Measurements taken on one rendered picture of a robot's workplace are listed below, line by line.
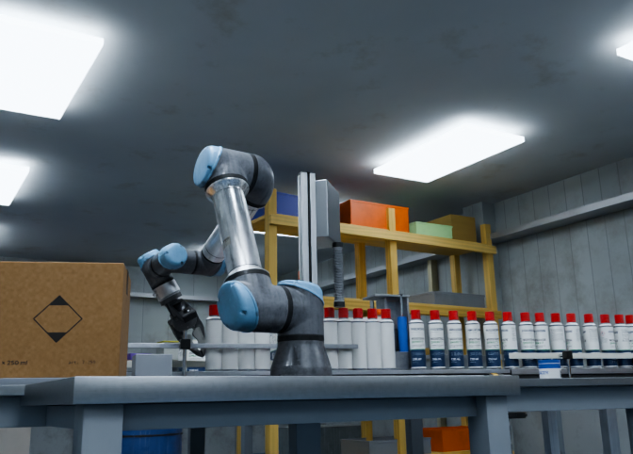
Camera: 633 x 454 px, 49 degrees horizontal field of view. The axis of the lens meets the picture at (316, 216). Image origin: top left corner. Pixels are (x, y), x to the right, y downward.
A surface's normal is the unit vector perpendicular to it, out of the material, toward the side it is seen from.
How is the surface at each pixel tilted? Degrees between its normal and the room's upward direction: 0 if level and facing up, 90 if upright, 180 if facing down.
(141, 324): 90
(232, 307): 97
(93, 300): 90
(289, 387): 90
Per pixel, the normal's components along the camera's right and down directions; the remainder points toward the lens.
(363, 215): 0.51, -0.22
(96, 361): 0.18, -0.25
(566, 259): -0.86, -0.11
